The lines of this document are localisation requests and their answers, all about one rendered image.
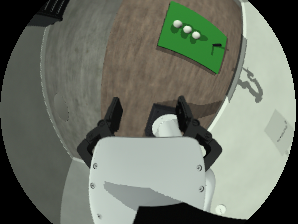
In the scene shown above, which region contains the green golf mat with black tee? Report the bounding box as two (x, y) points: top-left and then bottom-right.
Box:
(157, 1), (227, 74)

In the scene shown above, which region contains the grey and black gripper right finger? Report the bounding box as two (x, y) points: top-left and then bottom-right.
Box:
(175, 96), (222, 171)

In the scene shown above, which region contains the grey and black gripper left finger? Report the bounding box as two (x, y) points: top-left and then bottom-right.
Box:
(77, 97), (123, 169)

